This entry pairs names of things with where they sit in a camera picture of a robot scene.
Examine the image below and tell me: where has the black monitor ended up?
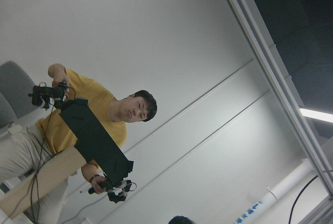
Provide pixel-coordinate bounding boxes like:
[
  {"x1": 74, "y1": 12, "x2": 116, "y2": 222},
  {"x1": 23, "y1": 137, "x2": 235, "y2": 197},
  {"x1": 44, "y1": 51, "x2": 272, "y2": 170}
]
[{"x1": 60, "y1": 99, "x2": 134, "y2": 186}]

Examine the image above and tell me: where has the man in yellow shirt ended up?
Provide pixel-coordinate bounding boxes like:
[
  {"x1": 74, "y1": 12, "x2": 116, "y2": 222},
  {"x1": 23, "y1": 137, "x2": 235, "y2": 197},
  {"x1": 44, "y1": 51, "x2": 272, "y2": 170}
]
[{"x1": 1, "y1": 63, "x2": 157, "y2": 223}]

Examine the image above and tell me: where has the grey office chair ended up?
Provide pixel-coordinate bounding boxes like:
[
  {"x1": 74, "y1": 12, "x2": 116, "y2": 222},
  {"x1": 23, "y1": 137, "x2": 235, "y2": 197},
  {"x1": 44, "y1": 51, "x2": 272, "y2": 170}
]
[{"x1": 1, "y1": 61, "x2": 37, "y2": 138}]

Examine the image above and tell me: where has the white teleoperation handle device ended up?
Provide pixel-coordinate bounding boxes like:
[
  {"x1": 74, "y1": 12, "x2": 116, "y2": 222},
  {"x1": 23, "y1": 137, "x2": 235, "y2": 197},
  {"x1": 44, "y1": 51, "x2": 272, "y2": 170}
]
[{"x1": 99, "y1": 177, "x2": 137, "y2": 203}]

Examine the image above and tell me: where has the aluminium frame post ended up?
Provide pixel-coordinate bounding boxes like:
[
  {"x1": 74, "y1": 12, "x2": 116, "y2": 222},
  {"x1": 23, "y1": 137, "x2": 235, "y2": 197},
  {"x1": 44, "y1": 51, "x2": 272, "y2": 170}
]
[{"x1": 228, "y1": 0, "x2": 332, "y2": 202}]

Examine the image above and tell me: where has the black teleoperation handle device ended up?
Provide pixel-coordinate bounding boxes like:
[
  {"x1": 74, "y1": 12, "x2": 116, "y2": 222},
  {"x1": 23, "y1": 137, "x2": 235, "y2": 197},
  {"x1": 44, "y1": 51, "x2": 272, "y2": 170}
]
[{"x1": 28, "y1": 82, "x2": 69, "y2": 110}]

